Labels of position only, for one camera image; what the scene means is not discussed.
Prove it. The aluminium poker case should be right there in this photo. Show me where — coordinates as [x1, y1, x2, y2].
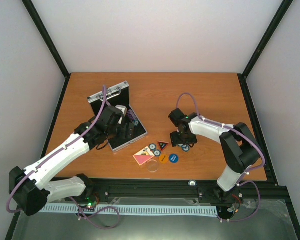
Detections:
[87, 81, 148, 152]

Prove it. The purple poker chip stack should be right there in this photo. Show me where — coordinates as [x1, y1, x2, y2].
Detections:
[126, 109, 138, 122]

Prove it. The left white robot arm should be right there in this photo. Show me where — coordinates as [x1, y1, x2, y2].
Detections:
[8, 105, 128, 216]

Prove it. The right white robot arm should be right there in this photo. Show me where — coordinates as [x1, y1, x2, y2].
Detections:
[168, 108, 265, 202]

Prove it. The triangular all in button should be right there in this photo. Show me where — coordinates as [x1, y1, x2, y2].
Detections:
[157, 141, 169, 152]

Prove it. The blue small blind button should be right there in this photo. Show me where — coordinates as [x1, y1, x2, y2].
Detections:
[169, 153, 179, 164]

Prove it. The orange big blind button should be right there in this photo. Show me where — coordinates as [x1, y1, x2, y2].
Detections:
[158, 154, 169, 164]

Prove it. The pink yellow card deck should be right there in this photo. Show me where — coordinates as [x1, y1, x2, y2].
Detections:
[133, 146, 155, 166]

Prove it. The clear round dealer button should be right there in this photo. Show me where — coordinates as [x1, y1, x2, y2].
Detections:
[146, 159, 160, 173]

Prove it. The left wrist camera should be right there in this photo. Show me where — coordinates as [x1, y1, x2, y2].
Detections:
[115, 105, 128, 125]

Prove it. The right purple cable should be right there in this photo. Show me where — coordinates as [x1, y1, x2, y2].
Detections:
[176, 92, 267, 223]

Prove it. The purple cable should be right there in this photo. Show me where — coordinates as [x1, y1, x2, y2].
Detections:
[176, 92, 267, 223]
[6, 84, 121, 229]

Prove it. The black aluminium frame rail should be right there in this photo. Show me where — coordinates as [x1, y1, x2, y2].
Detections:
[22, 176, 291, 206]

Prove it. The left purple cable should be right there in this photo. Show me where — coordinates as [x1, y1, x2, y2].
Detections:
[6, 84, 121, 229]

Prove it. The light blue cable duct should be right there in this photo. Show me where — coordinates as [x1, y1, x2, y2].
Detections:
[39, 203, 218, 218]

